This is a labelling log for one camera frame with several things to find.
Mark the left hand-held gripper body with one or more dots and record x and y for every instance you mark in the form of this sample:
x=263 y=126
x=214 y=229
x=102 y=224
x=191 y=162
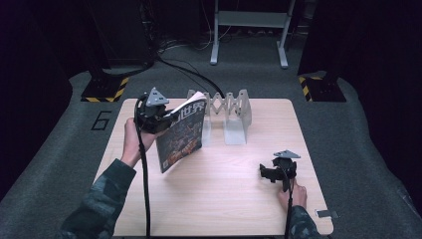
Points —
x=152 y=114

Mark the white metal table frame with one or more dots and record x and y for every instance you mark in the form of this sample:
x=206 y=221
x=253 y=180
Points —
x=252 y=20

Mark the black tape strip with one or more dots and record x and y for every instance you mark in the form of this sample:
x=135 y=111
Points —
x=326 y=214

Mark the dark cover magazine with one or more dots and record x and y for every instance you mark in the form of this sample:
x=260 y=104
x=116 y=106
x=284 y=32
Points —
x=180 y=136

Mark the person's left hand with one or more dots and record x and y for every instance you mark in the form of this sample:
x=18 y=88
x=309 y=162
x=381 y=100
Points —
x=132 y=142

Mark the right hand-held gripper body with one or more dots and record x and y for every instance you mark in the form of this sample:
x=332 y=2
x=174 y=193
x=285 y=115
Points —
x=284 y=167

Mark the black stand base striped edge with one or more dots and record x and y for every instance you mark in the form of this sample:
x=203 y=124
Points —
x=323 y=89
x=104 y=89

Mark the person's right hand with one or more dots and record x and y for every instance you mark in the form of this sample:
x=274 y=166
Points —
x=297 y=197

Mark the expanding grey metal book rack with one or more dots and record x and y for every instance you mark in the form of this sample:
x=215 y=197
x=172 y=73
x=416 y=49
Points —
x=235 y=116

